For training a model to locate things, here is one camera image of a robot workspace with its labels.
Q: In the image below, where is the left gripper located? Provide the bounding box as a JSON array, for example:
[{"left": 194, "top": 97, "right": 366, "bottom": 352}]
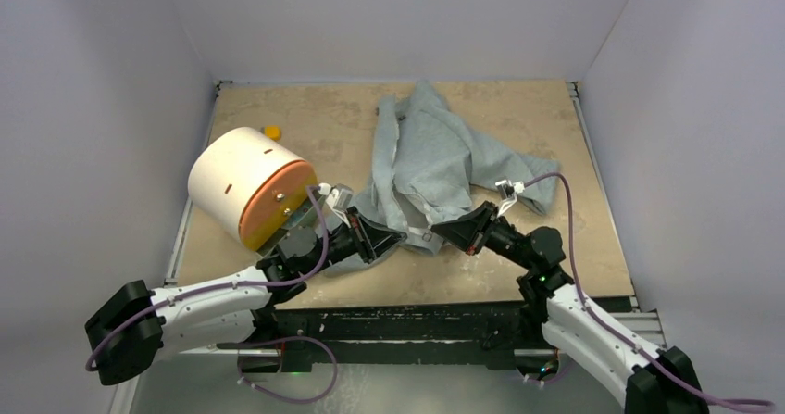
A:
[{"left": 302, "top": 207, "right": 405, "bottom": 277}]

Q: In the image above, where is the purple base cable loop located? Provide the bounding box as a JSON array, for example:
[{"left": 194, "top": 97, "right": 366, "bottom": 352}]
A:
[{"left": 237, "top": 336, "right": 339, "bottom": 404}]

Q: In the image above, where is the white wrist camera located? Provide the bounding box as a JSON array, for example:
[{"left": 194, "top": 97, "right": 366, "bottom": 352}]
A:
[
  {"left": 495, "top": 179, "right": 526, "bottom": 217},
  {"left": 316, "top": 182, "right": 354, "bottom": 225}
]

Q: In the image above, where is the white and orange cylinder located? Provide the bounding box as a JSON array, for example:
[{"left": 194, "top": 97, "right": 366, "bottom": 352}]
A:
[{"left": 187, "top": 127, "right": 318, "bottom": 251}]

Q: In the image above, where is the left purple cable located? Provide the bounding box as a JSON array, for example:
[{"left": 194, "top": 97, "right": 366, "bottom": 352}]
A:
[{"left": 84, "top": 185, "right": 332, "bottom": 372}]

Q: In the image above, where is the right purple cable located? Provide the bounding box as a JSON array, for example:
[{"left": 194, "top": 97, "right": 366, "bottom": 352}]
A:
[{"left": 521, "top": 171, "right": 777, "bottom": 412}]

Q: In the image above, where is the grey metal bracket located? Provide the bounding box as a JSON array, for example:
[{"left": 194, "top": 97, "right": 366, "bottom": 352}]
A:
[{"left": 256, "top": 186, "right": 326, "bottom": 260}]

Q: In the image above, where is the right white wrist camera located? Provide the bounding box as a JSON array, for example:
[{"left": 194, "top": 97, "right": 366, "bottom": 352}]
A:
[{"left": 495, "top": 179, "right": 526, "bottom": 217}]

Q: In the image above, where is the small yellow object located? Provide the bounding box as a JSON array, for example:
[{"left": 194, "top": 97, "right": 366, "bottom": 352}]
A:
[{"left": 262, "top": 126, "right": 282, "bottom": 141}]

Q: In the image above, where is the grey zip jacket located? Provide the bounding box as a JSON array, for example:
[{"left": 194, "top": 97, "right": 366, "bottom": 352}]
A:
[{"left": 350, "top": 81, "right": 560, "bottom": 256}]

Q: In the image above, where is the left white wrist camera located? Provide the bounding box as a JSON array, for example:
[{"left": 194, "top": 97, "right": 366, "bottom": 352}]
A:
[{"left": 316, "top": 182, "right": 354, "bottom": 225}]

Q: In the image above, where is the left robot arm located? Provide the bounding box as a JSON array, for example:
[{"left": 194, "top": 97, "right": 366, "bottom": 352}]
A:
[{"left": 84, "top": 207, "right": 407, "bottom": 386}]

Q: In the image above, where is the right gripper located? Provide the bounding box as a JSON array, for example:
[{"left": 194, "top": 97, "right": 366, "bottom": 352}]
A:
[{"left": 430, "top": 201, "right": 535, "bottom": 270}]

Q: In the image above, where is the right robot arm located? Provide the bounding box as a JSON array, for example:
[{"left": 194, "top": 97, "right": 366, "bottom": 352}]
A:
[{"left": 430, "top": 202, "right": 709, "bottom": 413}]

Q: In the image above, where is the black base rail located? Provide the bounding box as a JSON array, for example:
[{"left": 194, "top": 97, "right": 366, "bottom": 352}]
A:
[{"left": 240, "top": 300, "right": 558, "bottom": 374}]

